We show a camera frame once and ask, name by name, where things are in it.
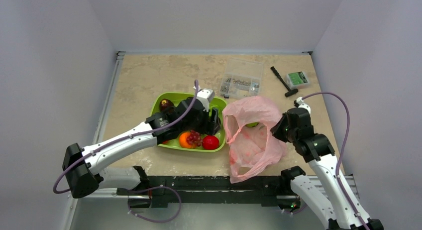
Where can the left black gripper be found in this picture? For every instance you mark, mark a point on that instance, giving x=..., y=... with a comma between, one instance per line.
x=210, y=127

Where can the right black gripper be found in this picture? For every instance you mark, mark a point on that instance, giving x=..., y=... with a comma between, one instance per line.
x=278, y=129

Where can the red fake grape bunch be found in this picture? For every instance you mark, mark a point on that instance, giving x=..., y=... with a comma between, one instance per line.
x=194, y=139

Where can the pink plastic bag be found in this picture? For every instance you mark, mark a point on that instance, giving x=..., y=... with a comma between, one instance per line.
x=251, y=150

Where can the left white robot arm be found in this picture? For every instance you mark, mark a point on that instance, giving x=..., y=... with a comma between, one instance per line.
x=87, y=169

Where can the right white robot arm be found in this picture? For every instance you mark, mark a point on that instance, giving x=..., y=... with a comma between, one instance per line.
x=337, y=208

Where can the red fake apple right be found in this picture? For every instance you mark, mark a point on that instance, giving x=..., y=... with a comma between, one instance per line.
x=210, y=142

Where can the orange fake fruit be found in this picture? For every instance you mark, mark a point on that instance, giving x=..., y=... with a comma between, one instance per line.
x=184, y=141

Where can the dark red fake apple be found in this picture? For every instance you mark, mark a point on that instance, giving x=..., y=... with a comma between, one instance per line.
x=166, y=106

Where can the green plastic tray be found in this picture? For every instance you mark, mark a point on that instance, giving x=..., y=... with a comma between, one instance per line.
x=176, y=98

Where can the small green labelled box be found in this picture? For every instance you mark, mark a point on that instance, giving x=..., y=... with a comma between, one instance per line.
x=297, y=80

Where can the clear plastic screw box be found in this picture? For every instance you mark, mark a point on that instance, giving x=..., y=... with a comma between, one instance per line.
x=241, y=79

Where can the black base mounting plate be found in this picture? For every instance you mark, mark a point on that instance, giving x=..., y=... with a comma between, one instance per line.
x=267, y=191

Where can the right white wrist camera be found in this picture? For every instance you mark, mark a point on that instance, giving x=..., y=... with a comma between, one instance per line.
x=300, y=103

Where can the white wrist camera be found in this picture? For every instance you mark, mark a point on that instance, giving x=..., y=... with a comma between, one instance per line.
x=205, y=96
x=300, y=103

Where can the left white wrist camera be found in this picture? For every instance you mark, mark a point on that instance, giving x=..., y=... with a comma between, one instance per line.
x=205, y=96

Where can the black T-handle tool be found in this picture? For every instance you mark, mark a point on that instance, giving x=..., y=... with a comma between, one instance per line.
x=290, y=92

